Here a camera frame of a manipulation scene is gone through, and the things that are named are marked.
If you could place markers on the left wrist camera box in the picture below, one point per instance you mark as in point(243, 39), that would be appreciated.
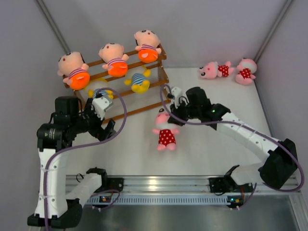
point(101, 105)

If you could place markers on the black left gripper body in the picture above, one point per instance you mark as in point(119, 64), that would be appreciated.
point(92, 121)

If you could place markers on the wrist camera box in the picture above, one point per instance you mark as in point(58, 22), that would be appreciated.
point(101, 105)
point(175, 96)

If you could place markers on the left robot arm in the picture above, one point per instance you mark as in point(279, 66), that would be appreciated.
point(56, 208)

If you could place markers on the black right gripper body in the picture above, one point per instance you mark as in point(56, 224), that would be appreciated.
point(183, 111)

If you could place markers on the yellow striped plush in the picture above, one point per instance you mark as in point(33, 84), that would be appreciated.
point(138, 79)
point(98, 90)

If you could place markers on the boy doll orange pants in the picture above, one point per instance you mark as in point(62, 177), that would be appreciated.
point(147, 46)
point(115, 59)

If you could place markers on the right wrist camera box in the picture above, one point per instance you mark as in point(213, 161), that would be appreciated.
point(175, 96)

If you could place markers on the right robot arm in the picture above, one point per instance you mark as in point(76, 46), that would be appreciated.
point(277, 159)

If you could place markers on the wooden shelf rack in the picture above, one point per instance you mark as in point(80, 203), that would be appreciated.
point(157, 78)

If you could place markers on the pink pig plush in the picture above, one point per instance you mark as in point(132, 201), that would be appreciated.
point(166, 131)
point(246, 69)
point(212, 70)

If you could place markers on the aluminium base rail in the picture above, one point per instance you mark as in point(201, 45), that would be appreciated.
point(178, 190)

